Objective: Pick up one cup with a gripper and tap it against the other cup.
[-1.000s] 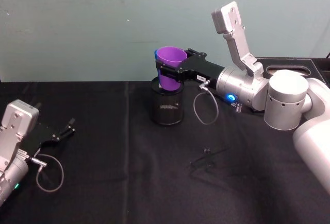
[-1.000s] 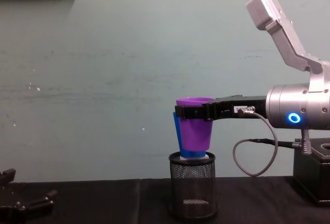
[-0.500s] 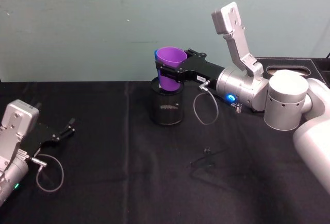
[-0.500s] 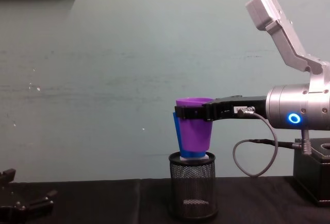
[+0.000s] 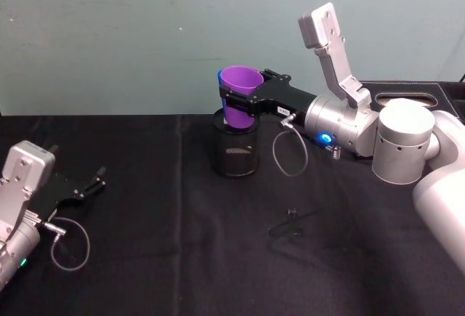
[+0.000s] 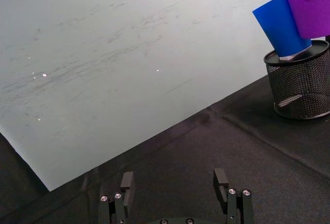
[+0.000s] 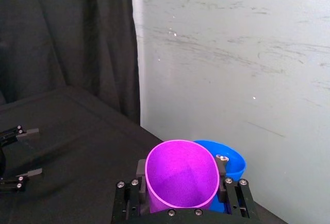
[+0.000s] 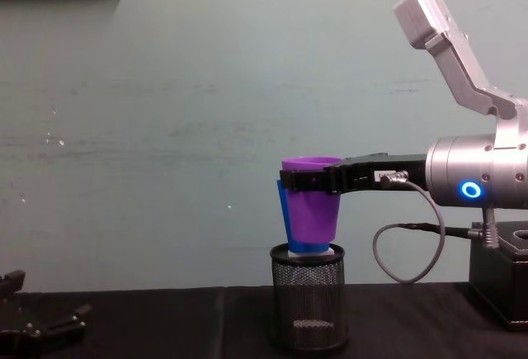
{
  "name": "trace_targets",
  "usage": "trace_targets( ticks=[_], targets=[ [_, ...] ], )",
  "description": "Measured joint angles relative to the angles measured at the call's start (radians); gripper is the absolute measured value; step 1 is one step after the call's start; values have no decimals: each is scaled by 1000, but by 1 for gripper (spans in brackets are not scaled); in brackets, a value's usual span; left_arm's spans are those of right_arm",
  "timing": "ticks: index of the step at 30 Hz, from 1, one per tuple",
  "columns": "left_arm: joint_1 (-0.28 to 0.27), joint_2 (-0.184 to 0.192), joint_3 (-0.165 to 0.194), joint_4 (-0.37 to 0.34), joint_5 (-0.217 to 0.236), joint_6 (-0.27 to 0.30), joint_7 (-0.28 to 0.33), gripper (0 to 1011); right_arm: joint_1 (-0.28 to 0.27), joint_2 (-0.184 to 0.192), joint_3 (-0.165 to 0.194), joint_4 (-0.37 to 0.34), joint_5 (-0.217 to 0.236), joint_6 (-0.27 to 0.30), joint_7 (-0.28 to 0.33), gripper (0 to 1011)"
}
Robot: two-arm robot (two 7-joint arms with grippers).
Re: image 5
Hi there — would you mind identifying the thin grey left gripper cable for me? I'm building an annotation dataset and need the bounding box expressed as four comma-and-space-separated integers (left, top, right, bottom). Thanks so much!
43, 216, 92, 273

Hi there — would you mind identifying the black table cloth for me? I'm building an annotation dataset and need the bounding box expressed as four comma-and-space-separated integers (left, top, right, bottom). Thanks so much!
0, 113, 465, 316

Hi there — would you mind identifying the purple plastic cup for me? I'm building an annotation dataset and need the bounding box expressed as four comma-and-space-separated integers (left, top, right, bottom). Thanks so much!
219, 65, 264, 131

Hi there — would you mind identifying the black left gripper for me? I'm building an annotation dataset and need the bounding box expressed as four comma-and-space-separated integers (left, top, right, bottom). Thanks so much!
33, 165, 108, 219

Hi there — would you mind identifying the black mesh pen holder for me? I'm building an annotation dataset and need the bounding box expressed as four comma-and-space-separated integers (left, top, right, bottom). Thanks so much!
210, 108, 260, 179

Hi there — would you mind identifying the black box with oval opening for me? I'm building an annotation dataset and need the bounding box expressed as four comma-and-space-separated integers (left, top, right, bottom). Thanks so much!
357, 81, 465, 125

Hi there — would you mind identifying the thin grey gripper cable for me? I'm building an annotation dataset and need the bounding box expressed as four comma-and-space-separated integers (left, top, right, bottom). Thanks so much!
43, 216, 92, 273
272, 112, 310, 177

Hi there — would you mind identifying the thin grey right gripper cable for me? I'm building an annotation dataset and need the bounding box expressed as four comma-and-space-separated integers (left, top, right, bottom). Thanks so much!
272, 112, 310, 177

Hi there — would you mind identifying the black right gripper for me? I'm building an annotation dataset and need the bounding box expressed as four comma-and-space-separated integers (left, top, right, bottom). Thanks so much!
219, 68, 316, 126

